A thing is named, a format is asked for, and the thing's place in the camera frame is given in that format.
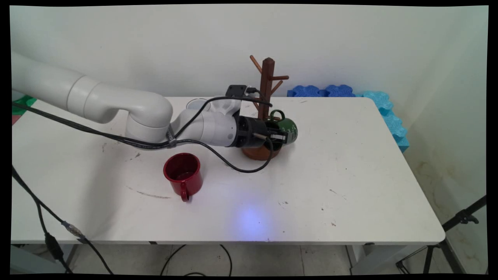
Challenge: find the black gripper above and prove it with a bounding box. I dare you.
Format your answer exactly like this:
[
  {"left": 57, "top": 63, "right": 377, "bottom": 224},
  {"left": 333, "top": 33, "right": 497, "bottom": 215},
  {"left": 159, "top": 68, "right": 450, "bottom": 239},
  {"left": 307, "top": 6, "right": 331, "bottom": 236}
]
[{"left": 235, "top": 115, "right": 289, "bottom": 149}]

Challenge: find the green enamel mug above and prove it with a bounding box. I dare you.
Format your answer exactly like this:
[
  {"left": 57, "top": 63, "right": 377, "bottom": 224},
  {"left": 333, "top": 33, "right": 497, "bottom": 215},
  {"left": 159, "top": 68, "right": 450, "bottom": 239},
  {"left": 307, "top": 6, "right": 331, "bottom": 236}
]
[{"left": 264, "top": 109, "right": 299, "bottom": 152}]

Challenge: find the red enamel mug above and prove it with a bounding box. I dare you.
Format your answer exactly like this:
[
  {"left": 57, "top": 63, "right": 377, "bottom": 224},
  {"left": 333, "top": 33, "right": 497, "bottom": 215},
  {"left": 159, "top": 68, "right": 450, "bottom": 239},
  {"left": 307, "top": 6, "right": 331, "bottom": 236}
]
[{"left": 163, "top": 152, "right": 203, "bottom": 203}]

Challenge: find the brown wooden mug tree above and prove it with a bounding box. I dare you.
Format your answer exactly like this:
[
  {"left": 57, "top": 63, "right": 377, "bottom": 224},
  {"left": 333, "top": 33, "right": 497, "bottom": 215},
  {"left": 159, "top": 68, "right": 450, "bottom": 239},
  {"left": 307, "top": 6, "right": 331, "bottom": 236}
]
[{"left": 241, "top": 55, "right": 291, "bottom": 161}]

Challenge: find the white enamel mug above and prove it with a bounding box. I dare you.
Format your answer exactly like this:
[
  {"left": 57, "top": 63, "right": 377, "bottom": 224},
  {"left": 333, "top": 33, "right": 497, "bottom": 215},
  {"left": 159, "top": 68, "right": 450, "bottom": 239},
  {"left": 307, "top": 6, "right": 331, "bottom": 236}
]
[{"left": 186, "top": 98, "right": 213, "bottom": 112}]

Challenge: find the light blue foam mat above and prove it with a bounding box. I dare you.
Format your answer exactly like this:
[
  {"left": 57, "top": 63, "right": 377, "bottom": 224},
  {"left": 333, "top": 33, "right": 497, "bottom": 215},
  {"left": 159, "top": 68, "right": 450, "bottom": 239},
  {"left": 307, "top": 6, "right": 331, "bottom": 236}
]
[{"left": 355, "top": 91, "right": 410, "bottom": 153}]

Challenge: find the black tripod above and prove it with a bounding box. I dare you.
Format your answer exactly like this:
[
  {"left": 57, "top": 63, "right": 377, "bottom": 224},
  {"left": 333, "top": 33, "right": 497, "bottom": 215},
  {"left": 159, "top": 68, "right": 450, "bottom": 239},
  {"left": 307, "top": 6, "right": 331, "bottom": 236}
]
[{"left": 396, "top": 194, "right": 488, "bottom": 275}]

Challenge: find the red green paper sheet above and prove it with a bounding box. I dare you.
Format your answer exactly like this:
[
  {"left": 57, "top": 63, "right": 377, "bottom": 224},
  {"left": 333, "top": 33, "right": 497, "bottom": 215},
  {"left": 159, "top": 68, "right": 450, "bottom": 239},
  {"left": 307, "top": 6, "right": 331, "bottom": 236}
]
[{"left": 11, "top": 95, "right": 38, "bottom": 126}]

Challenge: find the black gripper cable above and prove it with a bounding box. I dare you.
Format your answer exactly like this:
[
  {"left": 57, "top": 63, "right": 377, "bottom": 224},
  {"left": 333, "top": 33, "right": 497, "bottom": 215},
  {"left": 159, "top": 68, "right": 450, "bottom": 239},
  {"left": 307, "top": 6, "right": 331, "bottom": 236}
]
[{"left": 12, "top": 102, "right": 275, "bottom": 174}]

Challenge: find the white ribbed camera mount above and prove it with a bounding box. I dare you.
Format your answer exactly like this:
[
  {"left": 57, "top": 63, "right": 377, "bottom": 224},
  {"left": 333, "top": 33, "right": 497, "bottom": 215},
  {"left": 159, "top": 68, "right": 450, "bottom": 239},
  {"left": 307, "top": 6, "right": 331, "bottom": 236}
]
[{"left": 208, "top": 97, "right": 242, "bottom": 117}]

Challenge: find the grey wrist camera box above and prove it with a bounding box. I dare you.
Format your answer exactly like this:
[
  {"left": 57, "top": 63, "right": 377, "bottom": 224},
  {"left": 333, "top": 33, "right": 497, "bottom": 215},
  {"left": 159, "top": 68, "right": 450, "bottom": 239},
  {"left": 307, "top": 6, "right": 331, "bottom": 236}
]
[{"left": 225, "top": 84, "right": 249, "bottom": 98}]

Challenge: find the black camera cable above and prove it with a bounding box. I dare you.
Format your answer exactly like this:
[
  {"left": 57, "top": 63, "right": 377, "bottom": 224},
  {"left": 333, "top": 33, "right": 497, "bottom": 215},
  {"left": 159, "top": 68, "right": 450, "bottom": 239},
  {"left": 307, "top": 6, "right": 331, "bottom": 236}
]
[{"left": 12, "top": 88, "right": 274, "bottom": 149}]

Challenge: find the black floor cable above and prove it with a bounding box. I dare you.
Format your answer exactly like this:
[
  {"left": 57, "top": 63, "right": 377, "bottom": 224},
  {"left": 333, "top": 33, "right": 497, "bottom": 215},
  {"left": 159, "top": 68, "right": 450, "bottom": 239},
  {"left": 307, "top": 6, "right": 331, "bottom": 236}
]
[{"left": 159, "top": 244, "right": 233, "bottom": 277}]

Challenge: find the black usb extension cable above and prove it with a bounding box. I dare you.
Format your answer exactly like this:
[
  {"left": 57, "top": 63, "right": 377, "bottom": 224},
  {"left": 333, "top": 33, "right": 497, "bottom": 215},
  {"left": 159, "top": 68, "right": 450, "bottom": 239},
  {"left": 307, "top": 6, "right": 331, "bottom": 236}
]
[{"left": 11, "top": 166, "right": 114, "bottom": 275}]

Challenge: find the black cable with thick connector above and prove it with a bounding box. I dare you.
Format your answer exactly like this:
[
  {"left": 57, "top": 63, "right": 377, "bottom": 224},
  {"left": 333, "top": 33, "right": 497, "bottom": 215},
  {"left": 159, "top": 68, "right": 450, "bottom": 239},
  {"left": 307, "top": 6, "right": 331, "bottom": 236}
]
[{"left": 35, "top": 201, "right": 74, "bottom": 274}]

